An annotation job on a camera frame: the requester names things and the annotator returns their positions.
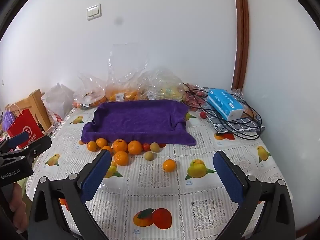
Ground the green-yellow round fruit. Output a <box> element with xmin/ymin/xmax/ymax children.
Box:
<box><xmin>144</xmin><ymin>151</ymin><xmax>154</xmax><ymax>161</ymax></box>
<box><xmin>150</xmin><ymin>142</ymin><xmax>160</xmax><ymax>153</ymax></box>

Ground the small orange mandarin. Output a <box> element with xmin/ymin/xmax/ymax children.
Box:
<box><xmin>163</xmin><ymin>159</ymin><xmax>176</xmax><ymax>172</ymax></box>

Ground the small red tomato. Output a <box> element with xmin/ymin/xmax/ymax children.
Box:
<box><xmin>143</xmin><ymin>143</ymin><xmax>150</xmax><ymax>152</ymax></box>

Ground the person's left hand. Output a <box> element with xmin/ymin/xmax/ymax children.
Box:
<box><xmin>9</xmin><ymin>183</ymin><xmax>28</xmax><ymax>232</ymax></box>

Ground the red paper bag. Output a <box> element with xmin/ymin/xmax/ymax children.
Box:
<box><xmin>8</xmin><ymin>109</ymin><xmax>43</xmax><ymax>148</ymax></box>

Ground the white plastic bag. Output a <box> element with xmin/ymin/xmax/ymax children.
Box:
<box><xmin>41</xmin><ymin>83</ymin><xmax>74</xmax><ymax>120</ymax></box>

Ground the clear bag of oranges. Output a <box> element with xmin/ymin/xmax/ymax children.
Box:
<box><xmin>72</xmin><ymin>73</ymin><xmax>106</xmax><ymax>109</ymax></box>

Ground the checkered grey cloth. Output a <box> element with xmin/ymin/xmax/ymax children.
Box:
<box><xmin>205</xmin><ymin>107</ymin><xmax>266</xmax><ymax>133</ymax></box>

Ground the blue tissue pack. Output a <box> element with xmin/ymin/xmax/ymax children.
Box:
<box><xmin>207</xmin><ymin>88</ymin><xmax>244</xmax><ymax>121</ymax></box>

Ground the red cherry tomato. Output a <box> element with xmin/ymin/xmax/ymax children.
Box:
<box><xmin>200</xmin><ymin>111</ymin><xmax>207</xmax><ymax>119</ymax></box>

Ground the clear bag of kumquats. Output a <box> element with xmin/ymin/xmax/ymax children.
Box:
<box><xmin>105</xmin><ymin>43</ymin><xmax>148</xmax><ymax>102</ymax></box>

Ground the bag of red fruit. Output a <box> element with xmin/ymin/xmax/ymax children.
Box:
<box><xmin>183</xmin><ymin>83</ymin><xmax>208</xmax><ymax>112</ymax></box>

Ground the purple towel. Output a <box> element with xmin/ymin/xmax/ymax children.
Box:
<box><xmin>81</xmin><ymin>100</ymin><xmax>196</xmax><ymax>146</ymax></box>

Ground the clear bag of yellow fruit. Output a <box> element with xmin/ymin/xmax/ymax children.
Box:
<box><xmin>137</xmin><ymin>68</ymin><xmax>185</xmax><ymax>101</ymax></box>

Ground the black cable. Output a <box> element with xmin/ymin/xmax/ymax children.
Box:
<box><xmin>183</xmin><ymin>82</ymin><xmax>266</xmax><ymax>140</ymax></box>

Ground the white wall switch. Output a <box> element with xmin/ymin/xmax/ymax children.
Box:
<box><xmin>86</xmin><ymin>4</ymin><xmax>101</xmax><ymax>21</ymax></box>

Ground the brown door frame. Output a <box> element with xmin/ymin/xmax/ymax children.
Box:
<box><xmin>232</xmin><ymin>0</ymin><xmax>249</xmax><ymax>89</ymax></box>

